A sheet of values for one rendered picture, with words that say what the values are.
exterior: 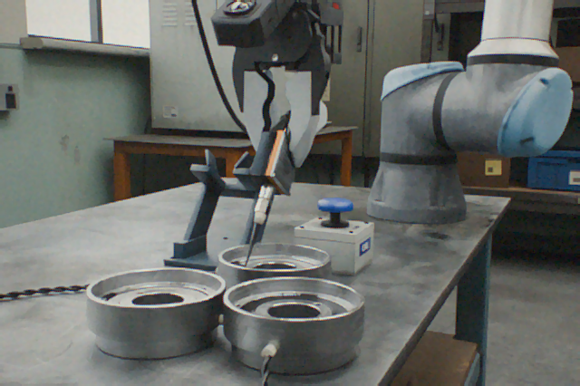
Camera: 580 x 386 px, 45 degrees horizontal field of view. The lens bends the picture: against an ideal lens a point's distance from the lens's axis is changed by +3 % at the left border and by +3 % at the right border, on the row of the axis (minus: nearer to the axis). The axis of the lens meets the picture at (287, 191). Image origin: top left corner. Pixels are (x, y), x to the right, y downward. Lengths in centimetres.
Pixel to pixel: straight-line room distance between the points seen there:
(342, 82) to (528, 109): 360
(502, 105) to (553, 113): 7
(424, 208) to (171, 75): 213
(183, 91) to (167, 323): 253
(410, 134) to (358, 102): 344
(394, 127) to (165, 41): 210
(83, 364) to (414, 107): 65
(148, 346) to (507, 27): 66
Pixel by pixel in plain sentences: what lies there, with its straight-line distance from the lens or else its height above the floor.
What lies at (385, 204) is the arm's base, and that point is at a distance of 104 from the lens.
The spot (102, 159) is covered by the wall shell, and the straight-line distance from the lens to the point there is 302.
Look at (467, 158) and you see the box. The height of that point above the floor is 61.
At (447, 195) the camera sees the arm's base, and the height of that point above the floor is 84.
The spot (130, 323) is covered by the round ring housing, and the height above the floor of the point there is 83.
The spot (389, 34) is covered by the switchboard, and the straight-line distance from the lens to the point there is 443.
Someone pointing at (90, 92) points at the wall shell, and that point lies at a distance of 296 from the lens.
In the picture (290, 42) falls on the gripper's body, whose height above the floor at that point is 104.
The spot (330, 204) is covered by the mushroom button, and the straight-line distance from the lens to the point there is 74.
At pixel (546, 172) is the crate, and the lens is 405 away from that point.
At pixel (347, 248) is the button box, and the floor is 83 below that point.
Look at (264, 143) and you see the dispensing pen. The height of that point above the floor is 94.
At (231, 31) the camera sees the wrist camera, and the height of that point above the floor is 104.
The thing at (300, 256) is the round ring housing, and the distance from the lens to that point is 68.
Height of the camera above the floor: 100
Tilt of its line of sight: 9 degrees down
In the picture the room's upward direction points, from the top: 1 degrees clockwise
